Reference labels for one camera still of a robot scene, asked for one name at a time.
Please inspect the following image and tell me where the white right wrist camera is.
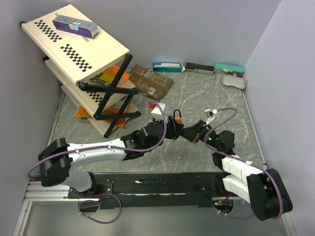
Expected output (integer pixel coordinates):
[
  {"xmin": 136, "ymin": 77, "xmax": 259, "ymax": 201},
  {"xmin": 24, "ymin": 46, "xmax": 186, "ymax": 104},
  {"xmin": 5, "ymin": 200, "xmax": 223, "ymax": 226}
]
[{"xmin": 205, "ymin": 109, "xmax": 218, "ymax": 124}]

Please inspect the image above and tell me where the cream folding shelf rack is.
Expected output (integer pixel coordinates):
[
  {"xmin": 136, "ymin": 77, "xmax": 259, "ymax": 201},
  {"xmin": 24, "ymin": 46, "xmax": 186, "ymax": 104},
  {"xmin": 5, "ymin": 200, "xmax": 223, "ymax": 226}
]
[{"xmin": 20, "ymin": 4, "xmax": 141, "ymax": 138}]

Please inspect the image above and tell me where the orange packet lower shelf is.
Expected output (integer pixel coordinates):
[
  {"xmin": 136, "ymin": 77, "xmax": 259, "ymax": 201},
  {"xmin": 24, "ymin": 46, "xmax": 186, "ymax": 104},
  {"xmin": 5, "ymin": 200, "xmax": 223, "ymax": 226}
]
[{"xmin": 75, "ymin": 105, "xmax": 126, "ymax": 128}]

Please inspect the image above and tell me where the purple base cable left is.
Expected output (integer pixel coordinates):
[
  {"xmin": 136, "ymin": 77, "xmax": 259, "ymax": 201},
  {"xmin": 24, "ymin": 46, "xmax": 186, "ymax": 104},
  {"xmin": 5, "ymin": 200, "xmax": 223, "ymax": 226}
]
[{"xmin": 78, "ymin": 193, "xmax": 123, "ymax": 223}]

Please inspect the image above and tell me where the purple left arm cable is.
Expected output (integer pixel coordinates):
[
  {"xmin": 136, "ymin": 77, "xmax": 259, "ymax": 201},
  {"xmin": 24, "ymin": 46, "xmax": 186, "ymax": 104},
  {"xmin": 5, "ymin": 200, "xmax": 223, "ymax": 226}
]
[{"xmin": 27, "ymin": 102, "xmax": 168, "ymax": 179}]

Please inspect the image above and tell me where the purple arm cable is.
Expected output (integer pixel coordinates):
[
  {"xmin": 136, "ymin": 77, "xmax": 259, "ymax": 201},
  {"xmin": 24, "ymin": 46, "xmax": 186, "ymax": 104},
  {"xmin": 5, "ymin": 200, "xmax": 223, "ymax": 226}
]
[
  {"xmin": 204, "ymin": 107, "xmax": 285, "ymax": 219},
  {"xmin": 27, "ymin": 102, "xmax": 168, "ymax": 179}
]

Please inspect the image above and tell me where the aluminium frame rail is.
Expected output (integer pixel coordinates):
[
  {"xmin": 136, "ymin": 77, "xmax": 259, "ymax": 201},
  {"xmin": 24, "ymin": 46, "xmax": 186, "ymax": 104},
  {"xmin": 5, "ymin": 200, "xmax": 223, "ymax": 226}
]
[{"xmin": 24, "ymin": 180, "xmax": 70, "ymax": 202}]

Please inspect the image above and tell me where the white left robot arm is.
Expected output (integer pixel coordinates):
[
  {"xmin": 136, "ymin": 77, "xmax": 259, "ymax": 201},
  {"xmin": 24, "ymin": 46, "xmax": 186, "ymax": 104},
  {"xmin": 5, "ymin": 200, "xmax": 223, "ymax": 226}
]
[{"xmin": 38, "ymin": 117, "xmax": 184, "ymax": 198}]

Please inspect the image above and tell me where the orange snack packet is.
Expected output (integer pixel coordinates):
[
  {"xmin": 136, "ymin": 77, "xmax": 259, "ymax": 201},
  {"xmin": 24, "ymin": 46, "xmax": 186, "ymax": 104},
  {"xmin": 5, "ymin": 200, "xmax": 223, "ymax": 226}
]
[{"xmin": 102, "ymin": 64, "xmax": 130, "ymax": 87}]

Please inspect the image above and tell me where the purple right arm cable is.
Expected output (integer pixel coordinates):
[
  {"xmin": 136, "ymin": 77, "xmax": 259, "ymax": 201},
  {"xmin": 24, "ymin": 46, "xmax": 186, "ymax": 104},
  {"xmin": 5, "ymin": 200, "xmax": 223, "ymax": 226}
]
[{"xmin": 204, "ymin": 107, "xmax": 285, "ymax": 219}]

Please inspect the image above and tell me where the grey silver pouch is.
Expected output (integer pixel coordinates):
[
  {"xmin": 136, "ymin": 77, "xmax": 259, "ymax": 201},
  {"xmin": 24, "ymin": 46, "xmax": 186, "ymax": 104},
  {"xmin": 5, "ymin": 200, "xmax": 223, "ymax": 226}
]
[{"xmin": 221, "ymin": 75, "xmax": 247, "ymax": 89}]

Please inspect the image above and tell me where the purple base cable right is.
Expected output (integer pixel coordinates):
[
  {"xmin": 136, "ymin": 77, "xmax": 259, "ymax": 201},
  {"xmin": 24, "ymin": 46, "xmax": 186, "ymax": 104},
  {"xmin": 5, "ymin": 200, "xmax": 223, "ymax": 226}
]
[{"xmin": 213, "ymin": 204, "xmax": 256, "ymax": 220}]

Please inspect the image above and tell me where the orange black padlock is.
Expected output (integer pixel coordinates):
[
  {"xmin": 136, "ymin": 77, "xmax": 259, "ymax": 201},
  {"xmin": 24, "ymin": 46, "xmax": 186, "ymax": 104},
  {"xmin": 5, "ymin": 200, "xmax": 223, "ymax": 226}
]
[{"xmin": 173, "ymin": 109, "xmax": 182, "ymax": 124}]

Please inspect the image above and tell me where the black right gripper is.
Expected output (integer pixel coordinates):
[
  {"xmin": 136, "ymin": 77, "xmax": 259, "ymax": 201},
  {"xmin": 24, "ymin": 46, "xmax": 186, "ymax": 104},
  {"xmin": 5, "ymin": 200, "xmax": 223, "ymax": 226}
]
[{"xmin": 182, "ymin": 119, "xmax": 221, "ymax": 150}]

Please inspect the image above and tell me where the black long box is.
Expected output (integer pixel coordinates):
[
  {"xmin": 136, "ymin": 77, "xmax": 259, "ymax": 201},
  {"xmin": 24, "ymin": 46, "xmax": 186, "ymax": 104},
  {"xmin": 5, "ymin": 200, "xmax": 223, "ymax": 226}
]
[{"xmin": 185, "ymin": 62, "xmax": 215, "ymax": 75}]

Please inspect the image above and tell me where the green yellow box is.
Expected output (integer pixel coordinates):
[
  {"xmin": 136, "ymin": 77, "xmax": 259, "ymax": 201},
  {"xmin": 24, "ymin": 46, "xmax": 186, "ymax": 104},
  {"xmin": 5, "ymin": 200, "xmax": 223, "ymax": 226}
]
[{"xmin": 90, "ymin": 72, "xmax": 114, "ymax": 86}]

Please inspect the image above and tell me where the brown coffee bag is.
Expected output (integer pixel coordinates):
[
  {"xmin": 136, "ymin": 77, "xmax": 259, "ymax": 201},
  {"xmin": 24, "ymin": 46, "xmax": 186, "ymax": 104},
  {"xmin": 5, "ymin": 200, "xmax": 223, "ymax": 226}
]
[{"xmin": 129, "ymin": 65, "xmax": 173, "ymax": 101}]

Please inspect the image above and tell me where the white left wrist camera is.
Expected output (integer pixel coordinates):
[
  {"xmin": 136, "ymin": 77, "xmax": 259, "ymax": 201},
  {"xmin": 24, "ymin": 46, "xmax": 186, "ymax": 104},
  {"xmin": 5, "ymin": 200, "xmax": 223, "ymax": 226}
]
[{"xmin": 149, "ymin": 102, "xmax": 166, "ymax": 120}]

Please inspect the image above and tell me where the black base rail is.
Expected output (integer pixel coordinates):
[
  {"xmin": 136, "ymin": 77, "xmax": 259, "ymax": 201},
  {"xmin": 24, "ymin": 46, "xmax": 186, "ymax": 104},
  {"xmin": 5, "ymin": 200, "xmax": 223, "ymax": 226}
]
[{"xmin": 94, "ymin": 172, "xmax": 229, "ymax": 209}]

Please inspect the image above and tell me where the purple silver carton box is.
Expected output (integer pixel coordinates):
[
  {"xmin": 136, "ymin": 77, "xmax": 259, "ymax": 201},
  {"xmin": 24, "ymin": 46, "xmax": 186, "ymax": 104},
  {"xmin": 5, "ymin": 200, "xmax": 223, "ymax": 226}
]
[{"xmin": 52, "ymin": 15, "xmax": 99, "ymax": 38}]

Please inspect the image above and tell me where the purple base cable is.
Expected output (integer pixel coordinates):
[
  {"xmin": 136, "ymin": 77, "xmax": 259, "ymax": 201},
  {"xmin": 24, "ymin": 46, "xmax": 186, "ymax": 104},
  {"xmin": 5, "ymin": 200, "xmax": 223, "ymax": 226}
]
[
  {"xmin": 213, "ymin": 204, "xmax": 256, "ymax": 220},
  {"xmin": 78, "ymin": 193, "xmax": 123, "ymax": 223}
]

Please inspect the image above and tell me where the teal white box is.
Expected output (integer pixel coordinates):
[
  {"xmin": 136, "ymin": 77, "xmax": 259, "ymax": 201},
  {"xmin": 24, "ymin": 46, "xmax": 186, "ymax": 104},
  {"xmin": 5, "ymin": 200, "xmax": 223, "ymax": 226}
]
[{"xmin": 214, "ymin": 63, "xmax": 245, "ymax": 77}]

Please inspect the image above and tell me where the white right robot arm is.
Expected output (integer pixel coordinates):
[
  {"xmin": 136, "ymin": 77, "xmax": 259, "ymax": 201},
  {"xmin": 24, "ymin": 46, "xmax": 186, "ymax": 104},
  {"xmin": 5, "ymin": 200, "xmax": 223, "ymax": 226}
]
[{"xmin": 180, "ymin": 120, "xmax": 293, "ymax": 221}]

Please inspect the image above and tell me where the blue white box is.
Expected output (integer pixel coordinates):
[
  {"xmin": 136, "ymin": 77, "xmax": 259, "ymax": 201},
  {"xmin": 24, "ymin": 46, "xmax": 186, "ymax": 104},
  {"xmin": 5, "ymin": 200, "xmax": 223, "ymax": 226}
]
[{"xmin": 153, "ymin": 62, "xmax": 186, "ymax": 73}]

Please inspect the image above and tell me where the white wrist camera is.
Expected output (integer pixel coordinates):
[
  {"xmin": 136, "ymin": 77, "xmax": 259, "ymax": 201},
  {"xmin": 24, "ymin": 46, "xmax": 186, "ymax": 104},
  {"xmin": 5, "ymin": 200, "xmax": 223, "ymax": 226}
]
[
  {"xmin": 149, "ymin": 102, "xmax": 166, "ymax": 120},
  {"xmin": 205, "ymin": 109, "xmax": 218, "ymax": 124}
]

